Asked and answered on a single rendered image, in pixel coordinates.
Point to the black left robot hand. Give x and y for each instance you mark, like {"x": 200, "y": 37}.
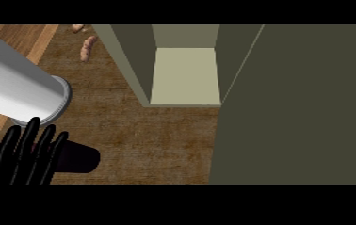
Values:
{"x": 29, "y": 159}

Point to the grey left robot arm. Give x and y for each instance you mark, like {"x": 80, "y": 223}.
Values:
{"x": 29, "y": 87}

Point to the dark wine bottle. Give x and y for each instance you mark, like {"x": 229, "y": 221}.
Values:
{"x": 80, "y": 157}

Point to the olive open cabinet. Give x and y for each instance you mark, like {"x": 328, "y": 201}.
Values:
{"x": 185, "y": 76}

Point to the dark grey cabinet door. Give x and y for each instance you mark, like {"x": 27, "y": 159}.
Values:
{"x": 287, "y": 109}

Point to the small pink sweet potato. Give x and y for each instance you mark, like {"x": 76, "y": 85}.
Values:
{"x": 77, "y": 28}

